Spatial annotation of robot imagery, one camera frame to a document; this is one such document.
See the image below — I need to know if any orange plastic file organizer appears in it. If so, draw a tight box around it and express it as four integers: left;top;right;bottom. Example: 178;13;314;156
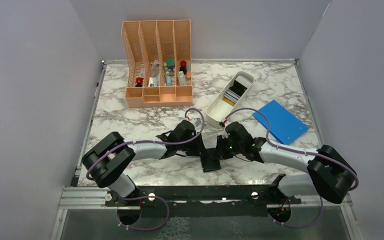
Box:
120;19;194;108

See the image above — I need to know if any black metal base rail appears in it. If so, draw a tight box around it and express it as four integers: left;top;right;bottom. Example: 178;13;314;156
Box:
104;184;301;218

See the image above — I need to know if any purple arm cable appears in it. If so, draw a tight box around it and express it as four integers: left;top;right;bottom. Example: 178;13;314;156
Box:
85;108;206;232
219;107;360;229

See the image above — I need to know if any black leather card holder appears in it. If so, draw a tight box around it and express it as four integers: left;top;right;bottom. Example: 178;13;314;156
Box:
200;147;221;173

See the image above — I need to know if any red cap bottle right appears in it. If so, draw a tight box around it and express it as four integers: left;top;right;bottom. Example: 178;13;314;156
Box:
179;60;188;75

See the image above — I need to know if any stack of cards in tray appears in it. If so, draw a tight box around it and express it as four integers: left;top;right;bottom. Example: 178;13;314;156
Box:
222;74;253;106

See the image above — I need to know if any green cap bottle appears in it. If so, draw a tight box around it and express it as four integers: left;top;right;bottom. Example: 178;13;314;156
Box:
164;59;176;76

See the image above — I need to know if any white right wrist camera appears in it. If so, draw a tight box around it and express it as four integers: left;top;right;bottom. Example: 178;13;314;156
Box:
219;121;229;139

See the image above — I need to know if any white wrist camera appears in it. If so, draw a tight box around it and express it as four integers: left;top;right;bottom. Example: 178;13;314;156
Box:
219;121;229;139
192;118;202;129

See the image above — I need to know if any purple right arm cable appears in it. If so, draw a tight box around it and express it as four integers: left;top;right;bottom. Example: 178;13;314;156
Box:
219;107;360;229

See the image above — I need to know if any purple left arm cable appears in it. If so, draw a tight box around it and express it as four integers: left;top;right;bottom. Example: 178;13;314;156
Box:
85;108;206;232

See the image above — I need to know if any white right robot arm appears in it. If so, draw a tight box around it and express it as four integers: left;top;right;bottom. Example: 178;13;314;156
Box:
214;121;357;204

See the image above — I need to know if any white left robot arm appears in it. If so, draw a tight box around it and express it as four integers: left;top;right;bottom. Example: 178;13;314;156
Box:
81;120;206;206

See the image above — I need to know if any red cap bottle left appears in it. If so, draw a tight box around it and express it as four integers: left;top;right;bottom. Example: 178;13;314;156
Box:
135;77;144;88

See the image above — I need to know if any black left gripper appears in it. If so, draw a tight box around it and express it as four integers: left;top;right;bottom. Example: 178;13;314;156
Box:
177;132;209;157

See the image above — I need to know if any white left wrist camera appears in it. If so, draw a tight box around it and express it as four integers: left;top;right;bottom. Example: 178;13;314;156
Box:
192;118;202;129

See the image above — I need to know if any red cap bottle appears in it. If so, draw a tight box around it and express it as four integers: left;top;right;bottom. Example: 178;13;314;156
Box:
179;60;188;75
135;77;144;88

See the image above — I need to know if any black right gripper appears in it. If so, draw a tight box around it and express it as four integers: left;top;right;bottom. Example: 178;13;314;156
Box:
212;134;244;160

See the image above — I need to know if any white oblong plastic tray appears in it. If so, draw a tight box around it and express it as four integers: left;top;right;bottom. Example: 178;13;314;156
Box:
205;71;255;128

